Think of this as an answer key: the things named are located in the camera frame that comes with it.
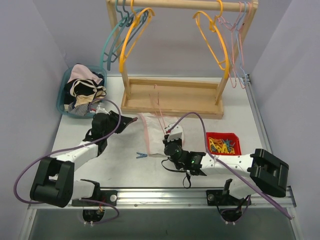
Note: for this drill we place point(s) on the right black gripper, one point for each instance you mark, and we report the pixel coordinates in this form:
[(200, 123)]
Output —
[(166, 141)]

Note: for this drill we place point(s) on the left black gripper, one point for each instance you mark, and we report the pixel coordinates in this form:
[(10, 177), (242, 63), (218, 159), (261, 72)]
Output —
[(116, 122)]

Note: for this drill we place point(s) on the pink wire hanger with garment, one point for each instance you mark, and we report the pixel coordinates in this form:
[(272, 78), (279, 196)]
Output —
[(154, 98)]

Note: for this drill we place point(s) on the white pink underwear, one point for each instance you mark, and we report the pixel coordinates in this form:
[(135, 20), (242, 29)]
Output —
[(154, 132)]

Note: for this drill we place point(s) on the blue clothes peg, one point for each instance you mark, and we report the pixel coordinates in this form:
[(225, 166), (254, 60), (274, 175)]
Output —
[(141, 155)]

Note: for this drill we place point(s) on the black underwear with beige band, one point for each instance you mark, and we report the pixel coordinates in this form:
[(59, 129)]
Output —
[(83, 87)]

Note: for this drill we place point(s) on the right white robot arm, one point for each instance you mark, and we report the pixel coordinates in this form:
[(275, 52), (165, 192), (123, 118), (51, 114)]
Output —
[(259, 170)]

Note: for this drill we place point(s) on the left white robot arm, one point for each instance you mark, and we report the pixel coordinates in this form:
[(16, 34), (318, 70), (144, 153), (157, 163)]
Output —
[(55, 182)]

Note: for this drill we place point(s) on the teal plastic hanger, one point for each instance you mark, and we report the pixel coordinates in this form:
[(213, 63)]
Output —
[(120, 19)]

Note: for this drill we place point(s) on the blue grey plastic hanger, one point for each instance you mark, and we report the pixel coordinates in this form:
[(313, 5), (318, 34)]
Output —
[(124, 36)]

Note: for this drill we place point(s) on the red plastic clip bin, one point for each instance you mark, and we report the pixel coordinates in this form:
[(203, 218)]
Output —
[(226, 135)]

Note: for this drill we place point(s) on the colourful clothes pegs in bin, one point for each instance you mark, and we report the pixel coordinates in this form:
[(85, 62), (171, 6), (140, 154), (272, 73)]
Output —
[(221, 146)]

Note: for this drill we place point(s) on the pile of clothes in basket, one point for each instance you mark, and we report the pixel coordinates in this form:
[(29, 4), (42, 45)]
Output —
[(84, 105)]

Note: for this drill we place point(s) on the wooden clothes rack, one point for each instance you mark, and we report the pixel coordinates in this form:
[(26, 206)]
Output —
[(178, 97)]

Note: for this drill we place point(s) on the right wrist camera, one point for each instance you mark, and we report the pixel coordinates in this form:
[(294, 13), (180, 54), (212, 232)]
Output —
[(173, 132)]

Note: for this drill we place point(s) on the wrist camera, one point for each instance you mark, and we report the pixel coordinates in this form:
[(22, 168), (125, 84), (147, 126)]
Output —
[(173, 132), (101, 110)]

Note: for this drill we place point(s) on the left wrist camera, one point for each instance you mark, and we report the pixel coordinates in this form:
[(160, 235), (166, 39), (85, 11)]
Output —
[(101, 110)]

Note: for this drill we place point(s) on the aluminium mounting rail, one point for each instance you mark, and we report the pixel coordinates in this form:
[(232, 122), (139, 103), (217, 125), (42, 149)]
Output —
[(170, 198)]

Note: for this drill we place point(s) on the light blue wire hanger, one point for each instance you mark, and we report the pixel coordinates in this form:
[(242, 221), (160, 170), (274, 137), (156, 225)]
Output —
[(236, 29)]

